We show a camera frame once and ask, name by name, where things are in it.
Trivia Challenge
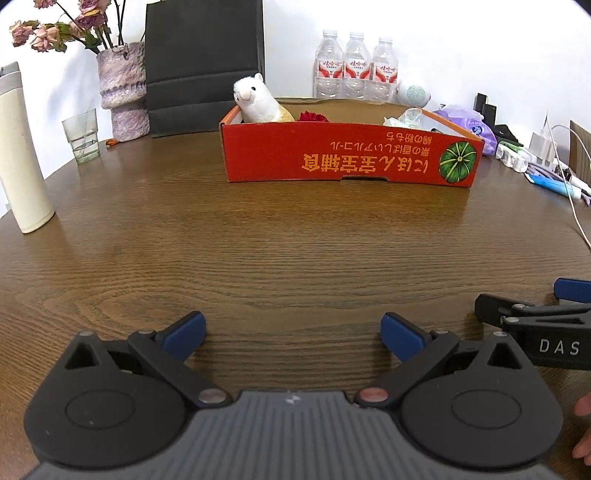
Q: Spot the dried rose bouquet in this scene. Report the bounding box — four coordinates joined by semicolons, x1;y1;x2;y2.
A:
9;0;127;54

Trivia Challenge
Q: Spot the blue tube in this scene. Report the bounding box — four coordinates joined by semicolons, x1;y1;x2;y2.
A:
529;174;583;199

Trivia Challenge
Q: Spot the purple marbled vase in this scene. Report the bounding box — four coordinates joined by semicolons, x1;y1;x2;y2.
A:
96;41;151;141

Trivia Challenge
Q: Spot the cream thermos bottle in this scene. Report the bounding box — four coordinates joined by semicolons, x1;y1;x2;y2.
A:
0;61;56;234

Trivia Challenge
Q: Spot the purple plastic bag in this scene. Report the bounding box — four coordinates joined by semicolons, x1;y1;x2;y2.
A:
434;104;498;157

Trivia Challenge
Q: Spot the person's right hand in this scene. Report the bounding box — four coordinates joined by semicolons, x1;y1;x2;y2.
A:
573;394;591;460

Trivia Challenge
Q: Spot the clear plastic wrapper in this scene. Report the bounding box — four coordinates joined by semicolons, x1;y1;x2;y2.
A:
382;107;426;129

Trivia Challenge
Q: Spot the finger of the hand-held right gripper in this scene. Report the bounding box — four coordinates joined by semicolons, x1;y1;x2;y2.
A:
475;293;591;326
553;278;591;304

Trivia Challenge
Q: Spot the white cable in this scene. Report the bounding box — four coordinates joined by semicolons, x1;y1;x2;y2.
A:
542;111;591;252

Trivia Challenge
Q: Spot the clear drinking glass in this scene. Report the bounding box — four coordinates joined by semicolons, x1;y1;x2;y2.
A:
61;108;101;164

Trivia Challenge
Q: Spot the flat black box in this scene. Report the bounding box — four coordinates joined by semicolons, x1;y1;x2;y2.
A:
492;122;520;144

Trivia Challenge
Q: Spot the clear water bottle red label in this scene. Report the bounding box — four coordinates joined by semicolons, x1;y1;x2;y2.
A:
370;37;399;103
314;30;346;99
342;31;374;100

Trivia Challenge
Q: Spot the brown cardboard piece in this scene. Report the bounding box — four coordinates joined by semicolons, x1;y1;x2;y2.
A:
569;120;591;185

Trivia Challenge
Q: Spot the red cardboard box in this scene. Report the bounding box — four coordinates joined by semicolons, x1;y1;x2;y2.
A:
219;96;485;189

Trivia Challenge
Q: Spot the white round device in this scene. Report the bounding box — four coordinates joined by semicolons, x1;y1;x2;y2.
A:
396;82;432;108

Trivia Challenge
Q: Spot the white and green packet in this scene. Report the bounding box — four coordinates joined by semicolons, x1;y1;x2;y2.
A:
496;141;532;172

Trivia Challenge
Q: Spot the white alpaca plush toy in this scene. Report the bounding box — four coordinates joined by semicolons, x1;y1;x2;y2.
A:
232;73;296;124

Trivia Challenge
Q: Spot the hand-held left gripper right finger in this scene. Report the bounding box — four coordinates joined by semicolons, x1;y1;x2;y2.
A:
353;311;522;408

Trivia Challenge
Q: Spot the tall black block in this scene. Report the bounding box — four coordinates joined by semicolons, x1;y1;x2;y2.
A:
473;92;497;123

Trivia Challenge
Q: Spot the black paper bag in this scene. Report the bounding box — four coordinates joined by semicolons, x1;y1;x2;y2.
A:
144;0;267;138

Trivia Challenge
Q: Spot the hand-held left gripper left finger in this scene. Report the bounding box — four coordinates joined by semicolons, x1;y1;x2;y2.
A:
65;311;232;408

